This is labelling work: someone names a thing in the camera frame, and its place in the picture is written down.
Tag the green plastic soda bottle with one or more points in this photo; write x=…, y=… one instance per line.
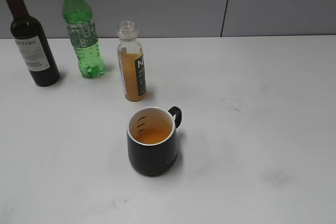
x=78, y=17

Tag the black mug white inside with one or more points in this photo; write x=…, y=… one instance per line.
x=151, y=138

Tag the red wine bottle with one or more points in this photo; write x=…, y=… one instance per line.
x=32, y=43

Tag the orange juice bottle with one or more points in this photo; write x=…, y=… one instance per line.
x=131, y=61

